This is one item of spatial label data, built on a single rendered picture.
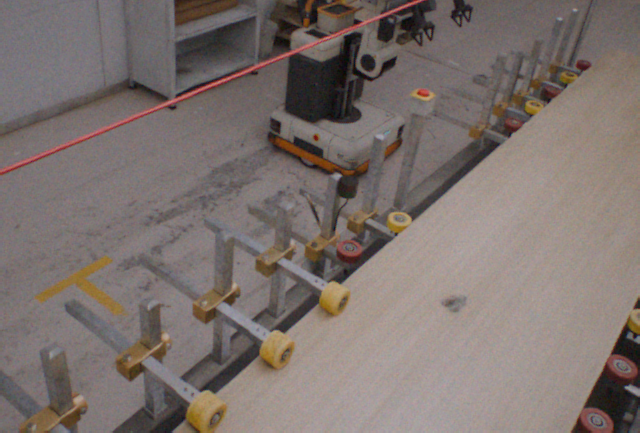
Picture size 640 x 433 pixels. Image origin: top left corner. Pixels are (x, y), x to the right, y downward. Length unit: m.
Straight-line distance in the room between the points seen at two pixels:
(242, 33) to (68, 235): 2.36
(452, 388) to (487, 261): 0.55
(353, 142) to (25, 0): 2.08
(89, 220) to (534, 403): 2.56
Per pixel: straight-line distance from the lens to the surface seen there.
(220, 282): 1.76
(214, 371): 1.97
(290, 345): 1.69
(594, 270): 2.31
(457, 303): 1.98
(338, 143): 3.90
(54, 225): 3.67
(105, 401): 2.82
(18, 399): 1.64
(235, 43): 5.34
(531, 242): 2.33
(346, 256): 2.05
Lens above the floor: 2.21
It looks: 34 degrees down
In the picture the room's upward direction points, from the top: 7 degrees clockwise
